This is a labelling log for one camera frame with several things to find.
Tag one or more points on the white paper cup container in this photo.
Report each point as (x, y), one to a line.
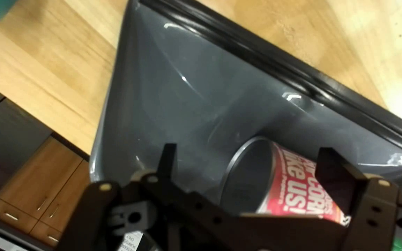
(299, 186)

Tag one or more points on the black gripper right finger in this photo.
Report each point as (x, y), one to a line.
(338, 179)

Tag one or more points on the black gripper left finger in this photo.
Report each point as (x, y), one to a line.
(167, 162)

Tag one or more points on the wide wooden base cabinet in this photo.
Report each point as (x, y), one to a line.
(38, 186)

